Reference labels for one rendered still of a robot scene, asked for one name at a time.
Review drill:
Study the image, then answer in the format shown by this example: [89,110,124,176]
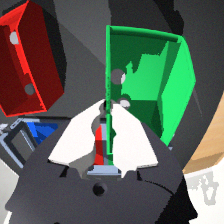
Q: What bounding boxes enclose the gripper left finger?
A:
[5,99,106,212]

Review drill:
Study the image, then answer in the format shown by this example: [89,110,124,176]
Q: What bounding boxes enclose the grey metal shelf rack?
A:
[0,118,121,175]

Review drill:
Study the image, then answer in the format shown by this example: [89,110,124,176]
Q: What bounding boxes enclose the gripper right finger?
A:
[110,99,198,221]

